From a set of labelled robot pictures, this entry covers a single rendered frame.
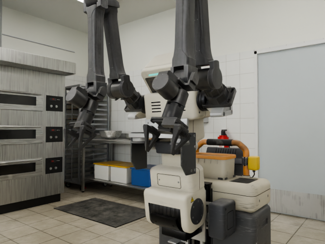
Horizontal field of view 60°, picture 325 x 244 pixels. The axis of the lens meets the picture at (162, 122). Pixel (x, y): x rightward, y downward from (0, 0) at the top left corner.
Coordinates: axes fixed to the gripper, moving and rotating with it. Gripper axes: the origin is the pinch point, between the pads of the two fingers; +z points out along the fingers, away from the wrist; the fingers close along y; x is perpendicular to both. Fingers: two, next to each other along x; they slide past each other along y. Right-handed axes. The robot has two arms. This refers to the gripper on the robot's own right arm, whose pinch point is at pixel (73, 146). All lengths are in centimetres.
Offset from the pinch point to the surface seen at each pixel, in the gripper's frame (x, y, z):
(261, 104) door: 254, -52, -169
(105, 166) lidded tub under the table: 213, -277, -60
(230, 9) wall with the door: 189, -84, -288
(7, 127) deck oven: 54, -276, -53
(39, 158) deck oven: 113, -288, -35
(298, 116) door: 265, -9, -153
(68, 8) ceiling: 63, -307, -272
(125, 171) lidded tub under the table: 219, -233, -56
